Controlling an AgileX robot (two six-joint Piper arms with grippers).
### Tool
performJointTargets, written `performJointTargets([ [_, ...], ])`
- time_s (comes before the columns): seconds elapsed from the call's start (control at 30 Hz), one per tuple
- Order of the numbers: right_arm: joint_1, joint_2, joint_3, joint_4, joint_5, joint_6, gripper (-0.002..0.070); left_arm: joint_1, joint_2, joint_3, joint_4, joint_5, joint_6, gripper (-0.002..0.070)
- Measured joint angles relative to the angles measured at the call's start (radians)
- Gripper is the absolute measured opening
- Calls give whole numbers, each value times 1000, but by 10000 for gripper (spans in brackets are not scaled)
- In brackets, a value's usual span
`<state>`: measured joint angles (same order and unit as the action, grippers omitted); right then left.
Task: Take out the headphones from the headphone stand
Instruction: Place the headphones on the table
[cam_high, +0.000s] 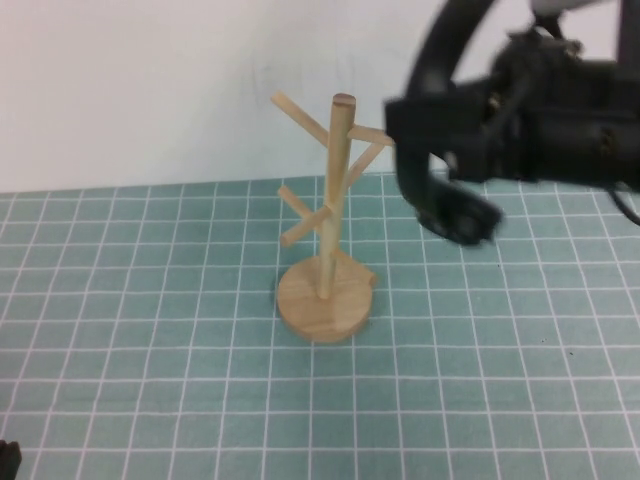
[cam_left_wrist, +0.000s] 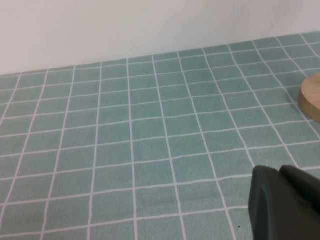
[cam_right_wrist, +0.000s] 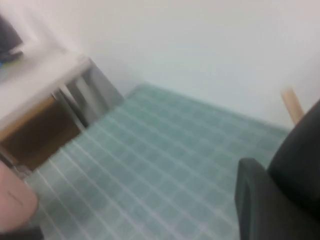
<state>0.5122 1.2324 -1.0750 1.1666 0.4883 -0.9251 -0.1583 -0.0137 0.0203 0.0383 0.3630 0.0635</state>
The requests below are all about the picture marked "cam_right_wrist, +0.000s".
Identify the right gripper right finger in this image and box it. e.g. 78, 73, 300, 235
234, 157, 320, 240

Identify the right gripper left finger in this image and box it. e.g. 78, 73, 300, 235
0, 159, 45, 240

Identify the black over-ear headphones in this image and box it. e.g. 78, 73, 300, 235
266, 99, 320, 221

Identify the wooden tree headphone stand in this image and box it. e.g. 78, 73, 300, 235
280, 88, 305, 125

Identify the brown wooden cabinet panel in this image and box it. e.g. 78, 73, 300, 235
0, 96, 85, 172

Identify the white desk with grey legs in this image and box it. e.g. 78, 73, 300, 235
0, 46, 126, 141

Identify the green white-checked tablecloth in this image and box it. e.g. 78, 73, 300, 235
23, 83, 297, 240

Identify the dark monitor screen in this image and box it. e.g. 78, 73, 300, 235
0, 12, 25, 65

